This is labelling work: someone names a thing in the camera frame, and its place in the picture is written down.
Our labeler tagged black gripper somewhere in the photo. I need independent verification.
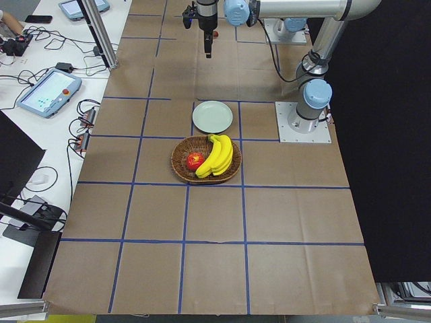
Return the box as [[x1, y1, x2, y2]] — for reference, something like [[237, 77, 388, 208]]
[[197, 0, 216, 59]]

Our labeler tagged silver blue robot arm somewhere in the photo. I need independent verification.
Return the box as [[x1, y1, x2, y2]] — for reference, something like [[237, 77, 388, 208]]
[[224, 0, 380, 134], [277, 17, 307, 43]]

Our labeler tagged pale green plate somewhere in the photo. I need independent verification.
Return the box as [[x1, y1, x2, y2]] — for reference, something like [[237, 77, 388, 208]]
[[192, 101, 233, 133]]

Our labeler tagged brown wicker basket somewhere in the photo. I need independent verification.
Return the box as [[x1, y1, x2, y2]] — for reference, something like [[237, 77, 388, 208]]
[[170, 135, 243, 186]]

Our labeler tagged yellow banana bunch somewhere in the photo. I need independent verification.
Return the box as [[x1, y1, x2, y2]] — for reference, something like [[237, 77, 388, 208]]
[[195, 134, 233, 178]]

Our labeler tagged red apple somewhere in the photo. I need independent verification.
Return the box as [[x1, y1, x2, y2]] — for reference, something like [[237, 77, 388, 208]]
[[186, 152, 205, 172]]

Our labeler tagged far teach pendant tablet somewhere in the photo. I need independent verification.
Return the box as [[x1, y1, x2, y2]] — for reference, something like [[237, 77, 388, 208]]
[[58, 0, 112, 20]]

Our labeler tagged teach pendant tablet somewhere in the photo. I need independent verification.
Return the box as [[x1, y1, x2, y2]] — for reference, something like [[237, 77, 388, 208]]
[[58, 0, 112, 20], [17, 68, 82, 118]]

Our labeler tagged black power adapter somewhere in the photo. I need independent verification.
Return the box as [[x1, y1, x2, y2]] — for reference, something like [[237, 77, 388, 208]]
[[55, 62, 74, 73]]

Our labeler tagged near teach pendant tablet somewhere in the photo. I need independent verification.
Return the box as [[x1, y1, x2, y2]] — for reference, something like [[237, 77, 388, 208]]
[[17, 68, 82, 118]]

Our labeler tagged brown paper table cover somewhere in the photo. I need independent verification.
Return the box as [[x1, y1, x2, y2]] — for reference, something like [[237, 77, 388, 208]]
[[44, 1, 378, 315]]

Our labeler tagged black smartphone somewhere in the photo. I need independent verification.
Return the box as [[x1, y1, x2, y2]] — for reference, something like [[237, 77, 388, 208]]
[[25, 15, 53, 24]]

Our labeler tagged black monitor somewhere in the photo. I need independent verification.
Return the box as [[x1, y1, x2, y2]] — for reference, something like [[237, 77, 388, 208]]
[[0, 110, 46, 231]]

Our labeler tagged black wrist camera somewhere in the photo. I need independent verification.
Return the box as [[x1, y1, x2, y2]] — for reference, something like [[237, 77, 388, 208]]
[[183, 1, 197, 30]]

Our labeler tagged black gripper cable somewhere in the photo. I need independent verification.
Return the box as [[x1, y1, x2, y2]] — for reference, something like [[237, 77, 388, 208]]
[[257, 16, 302, 83]]

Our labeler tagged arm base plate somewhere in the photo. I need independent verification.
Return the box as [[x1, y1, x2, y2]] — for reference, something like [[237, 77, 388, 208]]
[[275, 102, 332, 144], [263, 17, 307, 45]]

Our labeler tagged aluminium frame post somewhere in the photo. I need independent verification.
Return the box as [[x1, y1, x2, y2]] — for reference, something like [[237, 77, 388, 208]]
[[79, 0, 119, 69]]

